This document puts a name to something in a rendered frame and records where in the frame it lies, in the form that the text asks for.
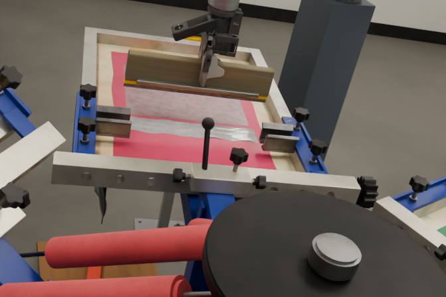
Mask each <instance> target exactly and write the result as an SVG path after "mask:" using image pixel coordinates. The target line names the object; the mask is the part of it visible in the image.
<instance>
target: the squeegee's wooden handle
mask: <svg viewBox="0 0 446 297"><path fill-rule="evenodd" d="M201 66H202V59H201V58H191V57H185V56H175V55H170V54H160V53H154V52H145V51H139V50H128V55H127V63H126V67H125V80H129V81H135V82H136V81H137V79H138V78H141V79H147V80H158V81H164V82H174V83H180V84H191V85H197V86H200V82H199V80H198V79H199V77H200V70H201ZM218 66H219V67H221V68H222V69H224V75H223V76H222V77H219V78H209V79H207V80H206V83H205V85H204V86H208V87H214V88H224V89H234V90H241V91H251V92H258V93H259V96H264V97H267V96H268V95H269V91H270V87H271V83H272V81H273V77H274V71H273V68H267V67H262V66H252V65H247V64H237V63H231V62H221V61H218Z"/></svg>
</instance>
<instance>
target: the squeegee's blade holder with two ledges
mask: <svg viewBox="0 0 446 297"><path fill-rule="evenodd" d="M137 84H143V85H148V86H159V87H166V88H177V89H187V90H193V91H204V92H210V93H221V94H227V95H238V96H244V97H254V98H258V97H259V93H258V92H251V91H241V90H234V89H224V88H214V87H208V86H204V87H203V88H202V87H201V86H197V85H191V84H180V83H174V82H164V81H158V80H147V79H141V78H138V79H137Z"/></svg>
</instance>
